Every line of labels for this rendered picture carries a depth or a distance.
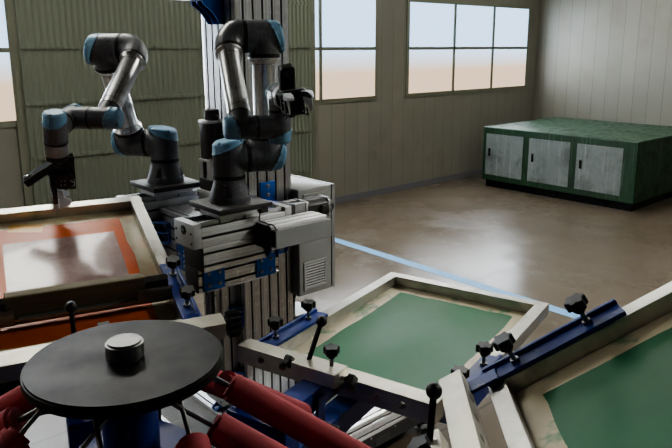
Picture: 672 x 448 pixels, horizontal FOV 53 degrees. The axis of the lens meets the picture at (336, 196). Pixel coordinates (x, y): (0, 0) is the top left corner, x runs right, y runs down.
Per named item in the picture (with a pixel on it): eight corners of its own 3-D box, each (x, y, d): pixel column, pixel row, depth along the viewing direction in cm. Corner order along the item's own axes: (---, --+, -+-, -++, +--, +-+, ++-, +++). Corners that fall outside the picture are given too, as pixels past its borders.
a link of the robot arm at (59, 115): (72, 109, 220) (59, 117, 212) (74, 139, 224) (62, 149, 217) (49, 105, 220) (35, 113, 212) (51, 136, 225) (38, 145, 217)
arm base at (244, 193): (236, 194, 255) (235, 168, 253) (259, 201, 244) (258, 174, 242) (201, 200, 246) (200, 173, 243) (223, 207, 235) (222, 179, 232)
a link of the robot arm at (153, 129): (173, 160, 273) (171, 127, 270) (141, 160, 274) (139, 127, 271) (183, 156, 284) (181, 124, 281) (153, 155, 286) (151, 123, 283)
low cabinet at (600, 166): (697, 190, 859) (704, 128, 842) (631, 213, 741) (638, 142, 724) (553, 169, 1009) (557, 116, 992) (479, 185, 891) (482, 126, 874)
